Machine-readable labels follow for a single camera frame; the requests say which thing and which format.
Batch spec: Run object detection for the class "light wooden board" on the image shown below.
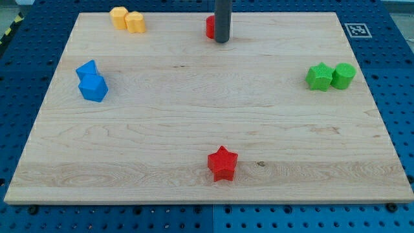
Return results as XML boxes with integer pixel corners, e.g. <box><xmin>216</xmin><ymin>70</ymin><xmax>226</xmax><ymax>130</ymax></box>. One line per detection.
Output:
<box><xmin>5</xmin><ymin>12</ymin><xmax>413</xmax><ymax>205</ymax></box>

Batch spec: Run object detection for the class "red star block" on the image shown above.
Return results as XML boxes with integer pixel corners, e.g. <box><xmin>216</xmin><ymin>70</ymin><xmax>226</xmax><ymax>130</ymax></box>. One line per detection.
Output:
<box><xmin>208</xmin><ymin>146</ymin><xmax>238</xmax><ymax>182</ymax></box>

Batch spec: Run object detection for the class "red cylinder block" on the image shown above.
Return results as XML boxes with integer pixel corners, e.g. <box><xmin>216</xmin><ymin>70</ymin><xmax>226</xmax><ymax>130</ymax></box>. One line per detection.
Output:
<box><xmin>206</xmin><ymin>15</ymin><xmax>215</xmax><ymax>39</ymax></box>

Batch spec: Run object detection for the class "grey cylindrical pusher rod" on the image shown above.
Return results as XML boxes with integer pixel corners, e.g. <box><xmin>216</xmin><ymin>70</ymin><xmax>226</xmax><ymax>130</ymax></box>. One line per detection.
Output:
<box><xmin>214</xmin><ymin>0</ymin><xmax>232</xmax><ymax>43</ymax></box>

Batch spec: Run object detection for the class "blue cube block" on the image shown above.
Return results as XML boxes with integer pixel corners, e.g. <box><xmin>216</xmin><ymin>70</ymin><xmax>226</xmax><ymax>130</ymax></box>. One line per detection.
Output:
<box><xmin>78</xmin><ymin>74</ymin><xmax>108</xmax><ymax>102</ymax></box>

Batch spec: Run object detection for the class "green star block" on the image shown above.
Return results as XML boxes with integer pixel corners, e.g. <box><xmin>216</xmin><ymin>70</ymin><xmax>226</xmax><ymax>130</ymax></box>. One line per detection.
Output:
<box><xmin>305</xmin><ymin>62</ymin><xmax>334</xmax><ymax>91</ymax></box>

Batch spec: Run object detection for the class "yellow heart block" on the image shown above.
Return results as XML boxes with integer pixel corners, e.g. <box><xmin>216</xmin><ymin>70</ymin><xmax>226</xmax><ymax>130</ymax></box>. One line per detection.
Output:
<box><xmin>125</xmin><ymin>12</ymin><xmax>146</xmax><ymax>33</ymax></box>

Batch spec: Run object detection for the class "blue triangle block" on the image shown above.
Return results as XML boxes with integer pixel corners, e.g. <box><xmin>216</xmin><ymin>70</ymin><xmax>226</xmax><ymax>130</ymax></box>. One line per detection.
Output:
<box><xmin>76</xmin><ymin>60</ymin><xmax>99</xmax><ymax>80</ymax></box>

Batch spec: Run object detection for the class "yellow hexagon block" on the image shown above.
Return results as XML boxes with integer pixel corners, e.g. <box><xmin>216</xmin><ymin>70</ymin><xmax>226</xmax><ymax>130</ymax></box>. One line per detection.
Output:
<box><xmin>109</xmin><ymin>6</ymin><xmax>129</xmax><ymax>30</ymax></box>

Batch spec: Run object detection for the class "green cylinder block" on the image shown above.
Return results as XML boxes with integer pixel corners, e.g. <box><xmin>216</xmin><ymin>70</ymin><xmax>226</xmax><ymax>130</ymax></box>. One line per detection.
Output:
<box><xmin>331</xmin><ymin>63</ymin><xmax>356</xmax><ymax>89</ymax></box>

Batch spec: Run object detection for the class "white fiducial marker tag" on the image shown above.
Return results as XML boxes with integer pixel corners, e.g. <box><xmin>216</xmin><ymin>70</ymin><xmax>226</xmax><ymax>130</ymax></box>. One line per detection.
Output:
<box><xmin>344</xmin><ymin>23</ymin><xmax>372</xmax><ymax>38</ymax></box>

